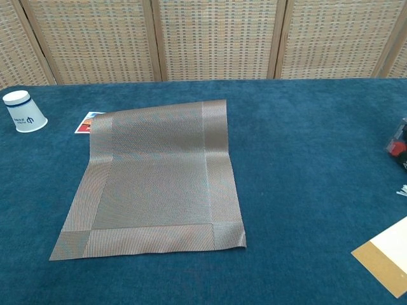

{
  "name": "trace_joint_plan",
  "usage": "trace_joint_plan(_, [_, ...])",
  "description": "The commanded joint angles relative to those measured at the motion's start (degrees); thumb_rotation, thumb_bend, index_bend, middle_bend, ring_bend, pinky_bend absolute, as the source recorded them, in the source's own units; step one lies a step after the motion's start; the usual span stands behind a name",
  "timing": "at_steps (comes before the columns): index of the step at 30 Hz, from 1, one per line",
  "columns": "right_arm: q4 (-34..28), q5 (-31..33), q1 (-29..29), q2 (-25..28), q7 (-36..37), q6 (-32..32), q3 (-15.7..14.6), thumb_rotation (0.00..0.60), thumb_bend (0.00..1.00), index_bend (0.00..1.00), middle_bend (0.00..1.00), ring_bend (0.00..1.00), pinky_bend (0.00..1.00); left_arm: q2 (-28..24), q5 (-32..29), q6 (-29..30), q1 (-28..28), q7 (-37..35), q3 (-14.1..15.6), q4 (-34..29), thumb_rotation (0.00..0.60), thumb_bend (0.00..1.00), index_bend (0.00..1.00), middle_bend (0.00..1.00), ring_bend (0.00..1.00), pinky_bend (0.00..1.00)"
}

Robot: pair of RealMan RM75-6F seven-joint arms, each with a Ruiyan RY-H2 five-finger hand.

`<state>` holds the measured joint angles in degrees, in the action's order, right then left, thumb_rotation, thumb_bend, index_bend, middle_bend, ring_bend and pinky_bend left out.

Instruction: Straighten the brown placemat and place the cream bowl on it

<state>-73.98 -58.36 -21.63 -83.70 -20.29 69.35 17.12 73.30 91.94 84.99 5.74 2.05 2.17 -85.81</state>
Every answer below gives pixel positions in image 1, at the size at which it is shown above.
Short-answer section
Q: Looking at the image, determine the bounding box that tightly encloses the grey woven placemat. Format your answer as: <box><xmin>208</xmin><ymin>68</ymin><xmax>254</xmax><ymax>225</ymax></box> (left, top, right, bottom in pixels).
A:
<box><xmin>48</xmin><ymin>98</ymin><xmax>248</xmax><ymax>261</ymax></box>

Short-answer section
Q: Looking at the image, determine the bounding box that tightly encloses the blue felt table cover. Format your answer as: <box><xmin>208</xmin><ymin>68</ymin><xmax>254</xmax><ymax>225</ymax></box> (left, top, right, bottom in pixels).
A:
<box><xmin>0</xmin><ymin>78</ymin><xmax>407</xmax><ymax>305</ymax></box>

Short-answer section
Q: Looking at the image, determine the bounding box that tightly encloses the bamboo folding screen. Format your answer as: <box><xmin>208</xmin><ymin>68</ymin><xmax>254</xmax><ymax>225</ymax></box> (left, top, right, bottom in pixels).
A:
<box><xmin>0</xmin><ymin>0</ymin><xmax>407</xmax><ymax>90</ymax></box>

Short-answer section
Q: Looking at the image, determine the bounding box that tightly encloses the red palace postcard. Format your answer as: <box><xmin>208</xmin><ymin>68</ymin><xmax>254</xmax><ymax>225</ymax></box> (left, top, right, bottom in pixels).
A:
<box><xmin>74</xmin><ymin>111</ymin><xmax>107</xmax><ymax>135</ymax></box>

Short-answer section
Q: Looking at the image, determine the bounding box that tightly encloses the white paper cup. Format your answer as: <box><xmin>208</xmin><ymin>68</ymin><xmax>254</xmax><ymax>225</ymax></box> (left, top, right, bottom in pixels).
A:
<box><xmin>2</xmin><ymin>90</ymin><xmax>48</xmax><ymax>133</ymax></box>

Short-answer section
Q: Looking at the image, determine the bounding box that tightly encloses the red black object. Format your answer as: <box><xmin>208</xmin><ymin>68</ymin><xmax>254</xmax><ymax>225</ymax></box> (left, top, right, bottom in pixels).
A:
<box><xmin>383</xmin><ymin>117</ymin><xmax>407</xmax><ymax>172</ymax></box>

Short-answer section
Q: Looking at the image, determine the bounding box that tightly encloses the white and brown card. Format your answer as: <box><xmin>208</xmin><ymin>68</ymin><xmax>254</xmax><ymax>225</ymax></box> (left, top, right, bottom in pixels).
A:
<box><xmin>351</xmin><ymin>215</ymin><xmax>407</xmax><ymax>299</ymax></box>

